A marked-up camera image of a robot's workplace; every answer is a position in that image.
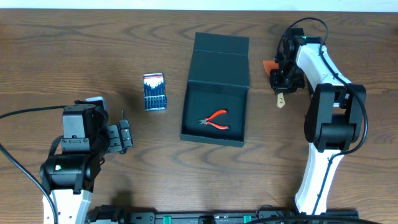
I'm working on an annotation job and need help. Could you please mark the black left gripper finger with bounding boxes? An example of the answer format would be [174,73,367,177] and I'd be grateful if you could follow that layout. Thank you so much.
[106,125,123,152]
[119,119,133,154]

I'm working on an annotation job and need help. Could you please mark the orange scraper wooden handle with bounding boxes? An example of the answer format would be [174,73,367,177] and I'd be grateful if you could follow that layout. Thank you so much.
[263,60,285,108]

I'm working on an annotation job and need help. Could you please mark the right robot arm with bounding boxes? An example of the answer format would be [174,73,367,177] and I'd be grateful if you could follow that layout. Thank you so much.
[180,26,368,215]

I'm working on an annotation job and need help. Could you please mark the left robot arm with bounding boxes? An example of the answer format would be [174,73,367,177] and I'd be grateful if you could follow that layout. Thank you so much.
[40,96,132,223]

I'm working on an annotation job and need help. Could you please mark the blue precision screwdriver set case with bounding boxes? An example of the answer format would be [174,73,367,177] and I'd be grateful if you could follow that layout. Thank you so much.
[143,73,167,111]

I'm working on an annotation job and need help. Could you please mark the black open gift box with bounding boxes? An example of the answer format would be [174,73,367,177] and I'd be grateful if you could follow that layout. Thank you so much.
[180,32,250,147]

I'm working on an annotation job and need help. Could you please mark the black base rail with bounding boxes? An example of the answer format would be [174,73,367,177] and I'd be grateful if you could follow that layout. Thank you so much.
[85,204,360,224]

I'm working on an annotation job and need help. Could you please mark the red handled pliers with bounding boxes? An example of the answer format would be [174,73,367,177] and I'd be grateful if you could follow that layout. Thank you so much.
[197,109,231,131]

